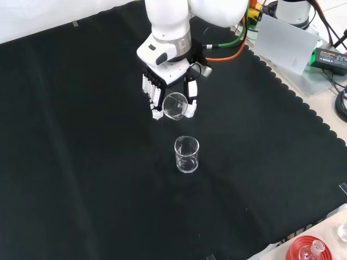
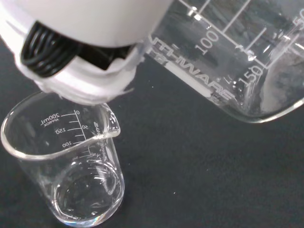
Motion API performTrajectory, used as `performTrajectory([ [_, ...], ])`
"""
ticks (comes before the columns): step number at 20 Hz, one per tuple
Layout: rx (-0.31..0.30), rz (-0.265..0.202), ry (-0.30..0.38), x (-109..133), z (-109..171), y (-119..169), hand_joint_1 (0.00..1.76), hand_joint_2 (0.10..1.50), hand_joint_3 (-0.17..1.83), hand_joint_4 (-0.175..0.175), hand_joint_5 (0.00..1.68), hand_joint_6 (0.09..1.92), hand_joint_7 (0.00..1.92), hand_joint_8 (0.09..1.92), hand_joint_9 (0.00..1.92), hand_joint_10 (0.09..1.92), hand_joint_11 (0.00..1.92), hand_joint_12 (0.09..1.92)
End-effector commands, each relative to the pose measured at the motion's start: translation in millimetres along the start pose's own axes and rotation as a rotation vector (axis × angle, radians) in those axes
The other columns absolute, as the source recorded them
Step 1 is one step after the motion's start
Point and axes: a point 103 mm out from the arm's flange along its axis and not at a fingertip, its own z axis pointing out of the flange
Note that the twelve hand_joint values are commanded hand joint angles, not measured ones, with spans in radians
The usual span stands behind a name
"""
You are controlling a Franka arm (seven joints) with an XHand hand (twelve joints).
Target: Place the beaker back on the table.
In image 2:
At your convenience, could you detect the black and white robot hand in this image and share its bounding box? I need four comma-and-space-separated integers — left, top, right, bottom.
0, 0, 178, 105

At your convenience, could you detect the black bench cloth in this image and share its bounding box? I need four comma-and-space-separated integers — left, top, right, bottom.
0, 35, 304, 228

